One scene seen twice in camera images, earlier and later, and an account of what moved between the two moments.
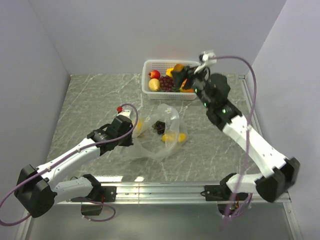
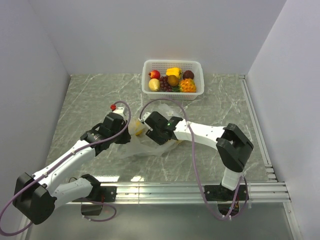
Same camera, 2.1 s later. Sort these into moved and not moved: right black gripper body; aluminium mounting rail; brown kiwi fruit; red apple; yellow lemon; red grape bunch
Moved: brown kiwi fruit; right black gripper body
Not moved: red apple; aluminium mounting rail; red grape bunch; yellow lemon
